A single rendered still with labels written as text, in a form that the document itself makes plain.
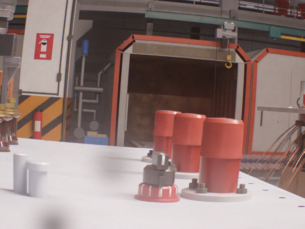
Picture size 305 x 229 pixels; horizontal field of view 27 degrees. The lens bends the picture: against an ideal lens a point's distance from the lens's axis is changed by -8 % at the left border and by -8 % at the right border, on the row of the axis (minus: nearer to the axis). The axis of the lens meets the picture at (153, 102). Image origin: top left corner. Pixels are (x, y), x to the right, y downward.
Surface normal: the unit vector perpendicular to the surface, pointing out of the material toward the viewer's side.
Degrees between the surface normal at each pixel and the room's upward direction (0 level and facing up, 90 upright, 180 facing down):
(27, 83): 90
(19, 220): 0
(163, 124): 89
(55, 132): 90
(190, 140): 89
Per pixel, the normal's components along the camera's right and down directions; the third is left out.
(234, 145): 0.44, 0.01
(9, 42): 0.06, 0.00
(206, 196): -0.32, -0.02
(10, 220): 0.07, -1.00
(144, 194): -0.70, -0.07
